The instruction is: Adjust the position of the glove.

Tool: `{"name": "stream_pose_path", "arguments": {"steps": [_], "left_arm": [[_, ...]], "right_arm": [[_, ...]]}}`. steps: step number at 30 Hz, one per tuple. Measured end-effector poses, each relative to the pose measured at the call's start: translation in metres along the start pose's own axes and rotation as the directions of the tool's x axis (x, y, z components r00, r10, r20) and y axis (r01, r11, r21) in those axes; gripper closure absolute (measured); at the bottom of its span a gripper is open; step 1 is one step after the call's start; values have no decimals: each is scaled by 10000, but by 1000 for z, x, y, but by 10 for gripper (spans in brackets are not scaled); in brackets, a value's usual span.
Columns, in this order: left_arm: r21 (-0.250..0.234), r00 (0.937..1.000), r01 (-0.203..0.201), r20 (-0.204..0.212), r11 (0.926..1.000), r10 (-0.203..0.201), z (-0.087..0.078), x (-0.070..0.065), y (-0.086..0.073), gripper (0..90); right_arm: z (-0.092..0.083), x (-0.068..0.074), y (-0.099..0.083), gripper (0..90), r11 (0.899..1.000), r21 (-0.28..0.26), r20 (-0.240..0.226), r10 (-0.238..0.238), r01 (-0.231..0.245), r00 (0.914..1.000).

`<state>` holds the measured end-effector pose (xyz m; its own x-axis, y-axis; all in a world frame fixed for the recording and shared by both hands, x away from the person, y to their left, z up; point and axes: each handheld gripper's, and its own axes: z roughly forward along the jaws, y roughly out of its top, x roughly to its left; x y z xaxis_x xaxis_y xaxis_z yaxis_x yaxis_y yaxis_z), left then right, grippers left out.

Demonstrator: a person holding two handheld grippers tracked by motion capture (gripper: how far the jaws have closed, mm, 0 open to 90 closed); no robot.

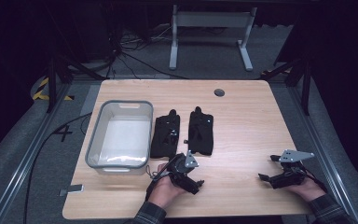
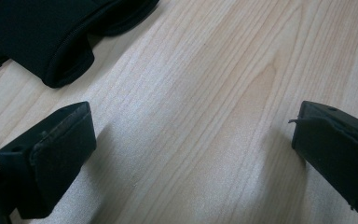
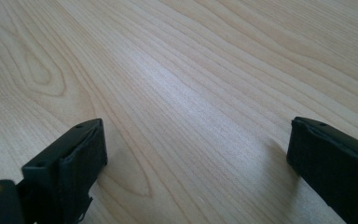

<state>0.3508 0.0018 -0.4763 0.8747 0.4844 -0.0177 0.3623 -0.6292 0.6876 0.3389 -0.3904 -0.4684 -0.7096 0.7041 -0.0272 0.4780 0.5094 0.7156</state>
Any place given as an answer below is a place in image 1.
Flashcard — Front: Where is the black metal stand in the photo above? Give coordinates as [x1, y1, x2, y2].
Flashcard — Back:
[46, 55, 107, 114]
[260, 57, 312, 117]

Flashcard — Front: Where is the bundle of floor cables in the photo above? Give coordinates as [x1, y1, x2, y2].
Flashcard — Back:
[105, 26, 189, 80]

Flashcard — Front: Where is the small grey metal plate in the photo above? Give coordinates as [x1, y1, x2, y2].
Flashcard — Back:
[58, 184, 85, 197]

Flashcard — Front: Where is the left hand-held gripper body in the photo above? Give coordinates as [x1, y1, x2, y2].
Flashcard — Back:
[167, 150, 203, 196]

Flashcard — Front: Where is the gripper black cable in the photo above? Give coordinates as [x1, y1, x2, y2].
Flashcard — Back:
[145, 166, 171, 202]
[302, 169, 328, 193]

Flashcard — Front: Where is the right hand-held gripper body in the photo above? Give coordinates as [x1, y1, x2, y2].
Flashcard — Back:
[269, 148, 315, 190]

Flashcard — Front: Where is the aluminium floor rail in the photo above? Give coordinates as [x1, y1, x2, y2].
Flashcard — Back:
[287, 83, 357, 224]
[0, 83, 73, 224]

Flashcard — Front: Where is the yellow black hazard tape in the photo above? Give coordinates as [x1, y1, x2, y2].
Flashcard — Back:
[32, 77, 76, 102]

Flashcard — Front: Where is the white metal desk frame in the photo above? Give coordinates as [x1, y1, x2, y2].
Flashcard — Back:
[168, 4, 258, 72]

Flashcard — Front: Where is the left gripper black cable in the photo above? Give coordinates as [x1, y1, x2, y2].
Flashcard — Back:
[145, 166, 171, 202]

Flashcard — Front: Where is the black glove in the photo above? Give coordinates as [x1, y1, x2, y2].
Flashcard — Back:
[149, 108, 181, 159]
[184, 105, 214, 157]

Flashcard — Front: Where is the white plastic bin grey rim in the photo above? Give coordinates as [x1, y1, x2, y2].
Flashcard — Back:
[85, 99, 155, 175]

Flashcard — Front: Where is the person's left hand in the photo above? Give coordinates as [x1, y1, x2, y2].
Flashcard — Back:
[148, 162, 186, 210]

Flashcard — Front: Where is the person's right hand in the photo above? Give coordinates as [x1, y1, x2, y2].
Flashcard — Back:
[287, 176, 328, 203]

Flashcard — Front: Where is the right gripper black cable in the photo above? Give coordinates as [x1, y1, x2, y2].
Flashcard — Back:
[302, 169, 328, 193]

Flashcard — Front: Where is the black floor cable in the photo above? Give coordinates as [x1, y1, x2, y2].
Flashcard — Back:
[22, 112, 93, 224]

